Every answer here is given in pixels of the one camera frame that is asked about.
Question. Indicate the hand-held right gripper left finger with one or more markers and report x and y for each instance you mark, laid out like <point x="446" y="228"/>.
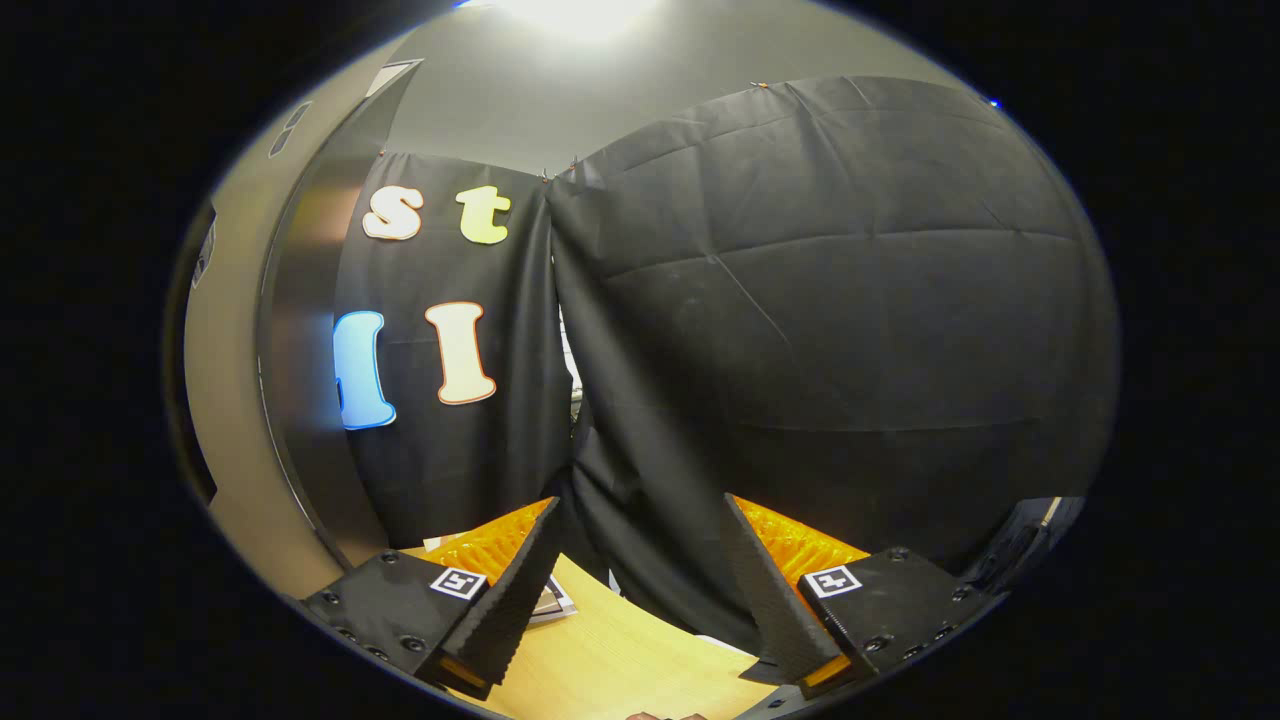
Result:
<point x="520" y="590"/>

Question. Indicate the dark blue object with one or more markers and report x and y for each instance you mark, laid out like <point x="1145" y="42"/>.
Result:
<point x="1020" y="540"/>

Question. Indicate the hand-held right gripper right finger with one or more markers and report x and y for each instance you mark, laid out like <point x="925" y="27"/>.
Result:
<point x="765" y="590"/>

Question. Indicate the large ceiling light panel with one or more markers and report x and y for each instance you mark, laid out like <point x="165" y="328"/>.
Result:
<point x="580" y="15"/>

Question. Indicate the grey cabinet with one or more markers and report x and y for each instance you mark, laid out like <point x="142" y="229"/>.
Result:
<point x="310" y="330"/>

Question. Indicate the beige cover book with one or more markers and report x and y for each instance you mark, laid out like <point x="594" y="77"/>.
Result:
<point x="555" y="603"/>

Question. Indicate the black backdrop cloth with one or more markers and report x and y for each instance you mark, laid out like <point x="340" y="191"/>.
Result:
<point x="850" y="350"/>

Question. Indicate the grey cabinet door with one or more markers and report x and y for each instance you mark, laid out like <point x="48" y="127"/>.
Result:
<point x="230" y="380"/>

